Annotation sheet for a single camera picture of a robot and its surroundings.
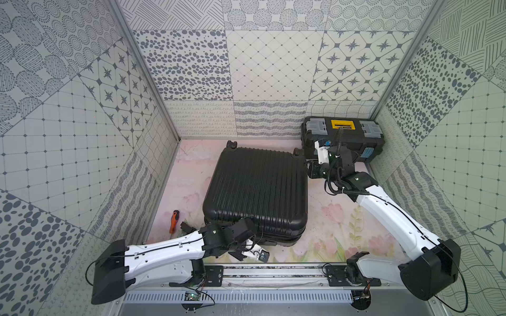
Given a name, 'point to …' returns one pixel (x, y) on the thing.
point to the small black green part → (187, 228)
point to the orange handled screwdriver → (174, 222)
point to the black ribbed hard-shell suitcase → (269, 187)
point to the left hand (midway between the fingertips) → (256, 242)
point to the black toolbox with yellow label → (363, 135)
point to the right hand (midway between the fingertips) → (308, 165)
